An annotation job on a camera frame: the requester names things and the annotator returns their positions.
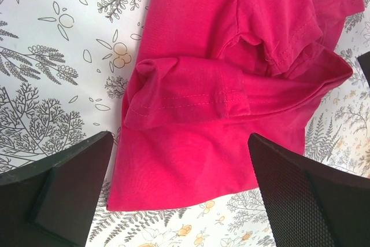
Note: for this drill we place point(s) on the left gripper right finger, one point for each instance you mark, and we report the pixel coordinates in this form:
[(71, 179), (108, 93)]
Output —
[(309, 203)]

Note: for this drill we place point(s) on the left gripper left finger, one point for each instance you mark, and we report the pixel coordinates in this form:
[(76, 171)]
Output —
[(52, 201)]

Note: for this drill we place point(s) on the magenta pink t-shirt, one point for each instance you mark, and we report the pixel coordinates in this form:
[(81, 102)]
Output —
[(208, 74)]

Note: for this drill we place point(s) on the floral patterned table mat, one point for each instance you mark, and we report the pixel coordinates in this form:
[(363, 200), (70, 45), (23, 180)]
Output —
[(65, 65)]

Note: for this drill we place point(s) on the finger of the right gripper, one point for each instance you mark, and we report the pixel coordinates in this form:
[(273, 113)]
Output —
[(364, 64)]

